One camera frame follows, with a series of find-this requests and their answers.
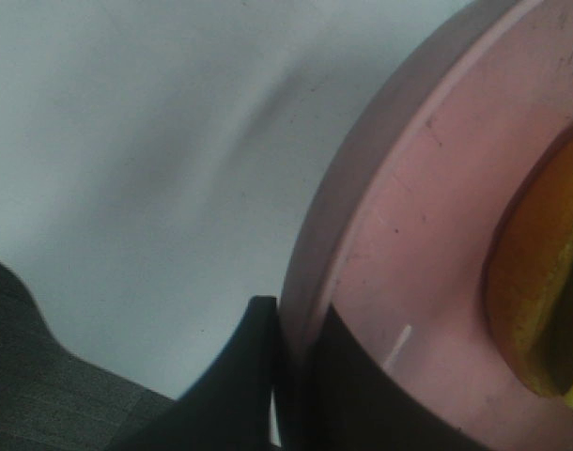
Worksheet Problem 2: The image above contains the toy burger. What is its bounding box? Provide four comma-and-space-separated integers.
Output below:
484, 137, 573, 409

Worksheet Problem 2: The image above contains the pink round plate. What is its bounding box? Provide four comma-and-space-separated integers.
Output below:
280, 1, 573, 450

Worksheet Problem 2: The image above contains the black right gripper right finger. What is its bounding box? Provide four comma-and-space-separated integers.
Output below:
275, 306, 484, 450

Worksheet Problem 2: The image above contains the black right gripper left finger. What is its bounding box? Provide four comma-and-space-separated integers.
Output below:
110, 296, 278, 450

